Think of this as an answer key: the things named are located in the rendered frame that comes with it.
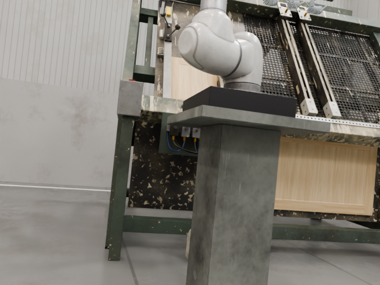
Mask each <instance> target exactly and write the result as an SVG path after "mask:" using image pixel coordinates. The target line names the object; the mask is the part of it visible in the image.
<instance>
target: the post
mask: <svg viewBox="0 0 380 285"><path fill-rule="evenodd" d="M133 122H134V117H133V116H124V115H123V117H122V127H121V134H120V145H119V156H118V167H117V174H116V184H115V195H114V206H113V217H112V224H111V234H110V245H109V256H108V260H109V261H120V252H121V246H122V235H123V223H124V212H125V206H126V195H127V184H128V173H129V162H130V155H131V144H132V133H133Z"/></svg>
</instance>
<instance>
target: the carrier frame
mask: <svg viewBox="0 0 380 285"><path fill-rule="evenodd" d="M121 127H122V116H119V117H118V126H117V132H116V143H115V154H114V165H113V175H112V182H111V193H110V204H109V215H108V221H107V232H106V243H105V249H109V245H110V234H111V224H112V217H113V206H114V195H115V184H116V174H117V167H118V156H119V145H120V134H121ZM160 134H161V123H152V122H141V121H136V128H135V130H133V133H132V144H131V146H133V157H132V168H131V179H130V185H129V188H127V195H126V197H128V207H132V208H150V209H168V210H187V211H193V201H194V194H195V182H196V171H197V159H198V157H194V156H182V155H175V154H163V153H158V151H159V140H160ZM274 216H280V217H299V218H313V219H336V220H345V221H349V222H352V223H355V224H359V225H361V226H364V227H367V228H349V227H329V226H309V225H298V224H278V223H273V230H272V237H271V238H272V239H285V240H309V241H333V242H346V243H370V244H380V148H379V147H378V150H377V164H376V172H375V186H374V200H373V214H372V215H355V214H338V213H320V212H311V211H294V210H277V209H274ZM191 224H192V219H188V218H168V217H148V216H138V215H124V223H123V232H140V233H153V234H177V235H187V234H188V232H189V230H190V229H191ZM369 228H370V229H369Z"/></svg>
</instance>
